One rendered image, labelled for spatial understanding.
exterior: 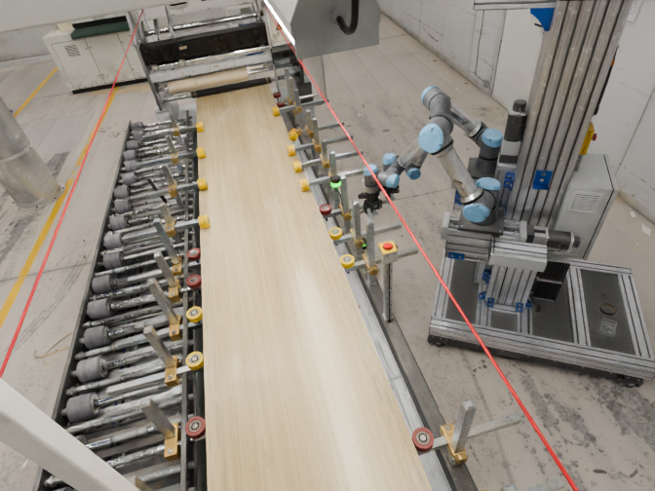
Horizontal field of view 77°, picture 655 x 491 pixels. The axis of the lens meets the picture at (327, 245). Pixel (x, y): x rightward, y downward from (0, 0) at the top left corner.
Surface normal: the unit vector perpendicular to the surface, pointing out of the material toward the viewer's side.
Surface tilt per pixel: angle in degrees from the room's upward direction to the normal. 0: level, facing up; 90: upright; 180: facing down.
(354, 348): 0
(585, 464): 0
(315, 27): 90
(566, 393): 0
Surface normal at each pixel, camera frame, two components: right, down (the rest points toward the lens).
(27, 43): 0.20, 0.65
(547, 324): -0.10, -0.73
